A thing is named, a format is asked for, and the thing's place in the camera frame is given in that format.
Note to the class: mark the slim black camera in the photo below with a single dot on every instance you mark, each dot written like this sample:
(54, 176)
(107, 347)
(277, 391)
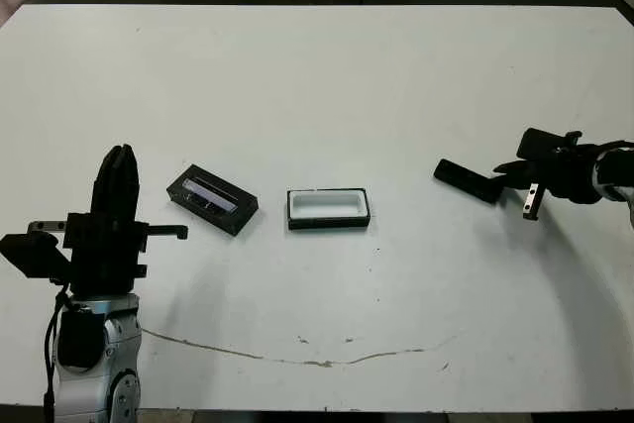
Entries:
(460, 176)

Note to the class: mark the black box with white insert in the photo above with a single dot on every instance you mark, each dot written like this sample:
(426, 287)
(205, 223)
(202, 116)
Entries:
(327, 220)

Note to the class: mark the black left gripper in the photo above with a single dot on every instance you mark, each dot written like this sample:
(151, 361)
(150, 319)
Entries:
(101, 254)

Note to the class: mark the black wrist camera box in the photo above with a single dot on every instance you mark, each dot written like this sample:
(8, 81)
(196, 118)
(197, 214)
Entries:
(537, 144)
(30, 252)

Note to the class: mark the black box lid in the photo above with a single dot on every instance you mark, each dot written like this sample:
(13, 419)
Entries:
(213, 200)

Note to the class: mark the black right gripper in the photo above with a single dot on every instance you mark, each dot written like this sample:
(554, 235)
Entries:
(569, 175)

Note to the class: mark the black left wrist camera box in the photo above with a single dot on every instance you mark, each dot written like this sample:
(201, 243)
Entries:
(30, 252)

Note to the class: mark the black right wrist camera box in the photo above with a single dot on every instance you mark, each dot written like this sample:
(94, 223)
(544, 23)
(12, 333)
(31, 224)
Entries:
(537, 144)

